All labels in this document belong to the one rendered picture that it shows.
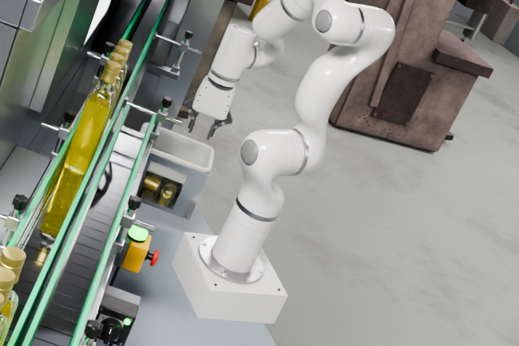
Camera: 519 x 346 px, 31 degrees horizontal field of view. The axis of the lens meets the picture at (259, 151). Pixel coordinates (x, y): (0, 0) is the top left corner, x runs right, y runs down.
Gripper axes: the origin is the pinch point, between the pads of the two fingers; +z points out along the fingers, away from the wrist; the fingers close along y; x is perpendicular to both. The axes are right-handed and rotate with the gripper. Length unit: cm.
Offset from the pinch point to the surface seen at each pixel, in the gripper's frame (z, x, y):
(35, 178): 3, 52, 35
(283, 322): 111, -93, -73
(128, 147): 4.1, 18.9, 17.4
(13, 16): -45, 86, 45
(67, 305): 2, 94, 18
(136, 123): 39, -74, 16
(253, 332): 34, 36, -31
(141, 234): 7, 54, 8
